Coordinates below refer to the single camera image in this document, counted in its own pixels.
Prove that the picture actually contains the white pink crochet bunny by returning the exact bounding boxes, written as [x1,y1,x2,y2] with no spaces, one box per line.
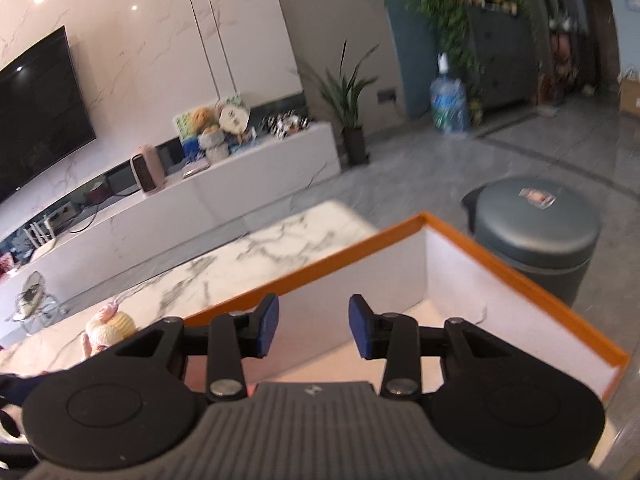
[81,300,137,359]

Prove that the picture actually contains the orange cardboard box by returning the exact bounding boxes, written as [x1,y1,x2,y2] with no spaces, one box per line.
[186,212,629,399]

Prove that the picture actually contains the white marble tv cabinet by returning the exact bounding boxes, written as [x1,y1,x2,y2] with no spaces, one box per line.
[1,122,341,334]

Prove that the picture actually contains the grey round ottoman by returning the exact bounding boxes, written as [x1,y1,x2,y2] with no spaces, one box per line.
[461,177,601,306]

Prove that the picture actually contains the green blue picture card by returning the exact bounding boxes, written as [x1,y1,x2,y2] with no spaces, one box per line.
[174,112,201,162]

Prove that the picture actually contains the white rolling stool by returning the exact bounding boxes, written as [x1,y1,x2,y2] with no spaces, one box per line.
[6,271,68,337]

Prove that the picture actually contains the black white toy cows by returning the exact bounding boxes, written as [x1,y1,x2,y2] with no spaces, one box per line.
[262,112,310,140]

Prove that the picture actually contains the teddy bear in basket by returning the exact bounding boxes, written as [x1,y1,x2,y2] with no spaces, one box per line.
[190,106,229,164]

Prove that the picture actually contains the white wifi router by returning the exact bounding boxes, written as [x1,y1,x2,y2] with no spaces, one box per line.
[23,214,58,261]

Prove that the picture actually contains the blue water bottle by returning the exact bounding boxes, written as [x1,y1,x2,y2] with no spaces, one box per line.
[430,53,469,134]

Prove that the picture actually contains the potted long leaf plant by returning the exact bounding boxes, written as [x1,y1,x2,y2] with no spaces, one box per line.
[298,40,378,167]

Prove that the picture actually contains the dark drawer cabinet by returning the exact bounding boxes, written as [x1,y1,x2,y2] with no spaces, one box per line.
[466,6,538,110]

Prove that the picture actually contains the climbing green vine plant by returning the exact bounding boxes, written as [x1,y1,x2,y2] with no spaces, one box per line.
[405,0,480,80]

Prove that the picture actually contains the black wall television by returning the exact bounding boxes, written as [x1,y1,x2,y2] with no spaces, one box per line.
[0,26,96,200]

